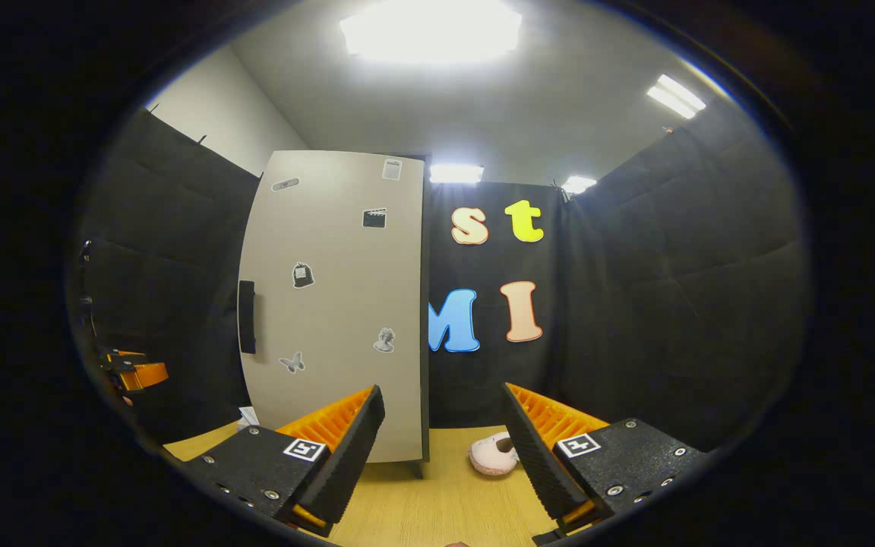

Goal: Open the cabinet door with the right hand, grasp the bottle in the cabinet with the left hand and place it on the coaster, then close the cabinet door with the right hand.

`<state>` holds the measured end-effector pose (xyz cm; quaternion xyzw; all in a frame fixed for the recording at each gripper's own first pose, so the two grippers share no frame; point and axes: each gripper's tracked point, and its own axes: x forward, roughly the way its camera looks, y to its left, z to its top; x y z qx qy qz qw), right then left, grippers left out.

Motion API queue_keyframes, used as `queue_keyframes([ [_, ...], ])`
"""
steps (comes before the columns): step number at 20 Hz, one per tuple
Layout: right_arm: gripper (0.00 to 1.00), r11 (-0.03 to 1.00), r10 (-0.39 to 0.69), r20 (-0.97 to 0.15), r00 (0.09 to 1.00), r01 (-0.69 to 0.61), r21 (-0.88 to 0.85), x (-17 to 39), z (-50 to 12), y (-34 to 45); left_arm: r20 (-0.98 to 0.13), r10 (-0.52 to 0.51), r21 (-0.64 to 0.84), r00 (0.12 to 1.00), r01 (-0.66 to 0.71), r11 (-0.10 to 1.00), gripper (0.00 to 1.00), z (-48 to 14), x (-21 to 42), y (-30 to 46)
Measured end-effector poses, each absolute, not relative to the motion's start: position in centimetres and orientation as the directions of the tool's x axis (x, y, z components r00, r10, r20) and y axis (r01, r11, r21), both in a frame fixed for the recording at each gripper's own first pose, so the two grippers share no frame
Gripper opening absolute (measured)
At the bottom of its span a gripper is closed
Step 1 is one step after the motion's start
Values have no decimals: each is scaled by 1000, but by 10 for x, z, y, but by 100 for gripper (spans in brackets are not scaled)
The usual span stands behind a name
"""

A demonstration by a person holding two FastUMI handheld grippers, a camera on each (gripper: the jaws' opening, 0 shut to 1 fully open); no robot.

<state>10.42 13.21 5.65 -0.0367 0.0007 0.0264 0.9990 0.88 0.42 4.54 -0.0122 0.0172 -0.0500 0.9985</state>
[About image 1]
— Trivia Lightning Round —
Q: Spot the large ceiling light panel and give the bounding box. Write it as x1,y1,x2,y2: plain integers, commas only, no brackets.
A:
340,0,523,65

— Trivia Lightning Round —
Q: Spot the black backdrop cloth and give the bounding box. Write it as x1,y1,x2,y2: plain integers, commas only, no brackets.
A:
73,99,814,457

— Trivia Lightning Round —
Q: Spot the beige cabinet door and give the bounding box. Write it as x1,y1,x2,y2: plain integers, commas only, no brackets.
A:
238,150,425,464

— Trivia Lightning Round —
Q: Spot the black door handle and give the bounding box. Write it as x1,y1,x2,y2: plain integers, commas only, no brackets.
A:
238,280,257,355

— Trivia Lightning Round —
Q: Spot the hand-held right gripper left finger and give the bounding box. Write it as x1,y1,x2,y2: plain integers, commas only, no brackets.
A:
179,384,387,536

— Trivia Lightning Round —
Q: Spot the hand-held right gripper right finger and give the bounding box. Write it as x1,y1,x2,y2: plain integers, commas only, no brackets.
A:
500,382,712,544

